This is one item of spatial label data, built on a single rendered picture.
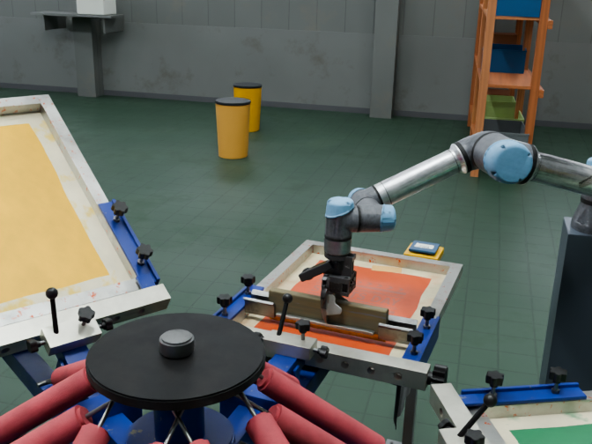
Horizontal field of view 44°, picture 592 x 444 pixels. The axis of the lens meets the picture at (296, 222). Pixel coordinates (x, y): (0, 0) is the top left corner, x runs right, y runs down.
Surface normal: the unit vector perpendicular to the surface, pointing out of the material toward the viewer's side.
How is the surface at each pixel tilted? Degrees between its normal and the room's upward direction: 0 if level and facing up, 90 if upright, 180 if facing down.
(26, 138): 32
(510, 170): 88
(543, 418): 0
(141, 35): 90
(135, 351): 0
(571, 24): 90
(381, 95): 90
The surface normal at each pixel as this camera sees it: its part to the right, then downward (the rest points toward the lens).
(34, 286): 0.35, -0.65
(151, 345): 0.02, -0.95
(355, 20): -0.26, 0.31
